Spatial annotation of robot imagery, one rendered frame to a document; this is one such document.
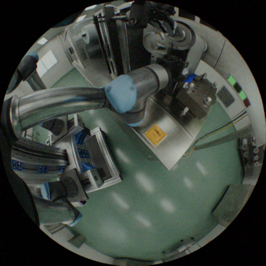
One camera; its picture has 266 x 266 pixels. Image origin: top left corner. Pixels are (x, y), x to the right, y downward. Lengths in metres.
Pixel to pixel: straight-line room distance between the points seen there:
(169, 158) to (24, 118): 0.46
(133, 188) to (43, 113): 1.31
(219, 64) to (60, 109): 0.78
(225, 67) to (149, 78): 0.59
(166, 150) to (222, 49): 0.73
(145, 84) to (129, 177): 1.23
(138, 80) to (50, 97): 0.18
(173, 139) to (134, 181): 1.03
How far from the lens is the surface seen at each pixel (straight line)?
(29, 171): 0.67
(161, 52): 0.40
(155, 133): 0.33
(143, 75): 0.17
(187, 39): 0.38
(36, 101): 0.20
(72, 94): 0.21
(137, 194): 1.38
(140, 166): 1.24
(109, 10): 0.55
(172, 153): 0.37
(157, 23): 0.34
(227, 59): 0.69
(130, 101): 0.15
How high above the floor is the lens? 1.23
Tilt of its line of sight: 72 degrees down
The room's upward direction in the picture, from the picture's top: 9 degrees counter-clockwise
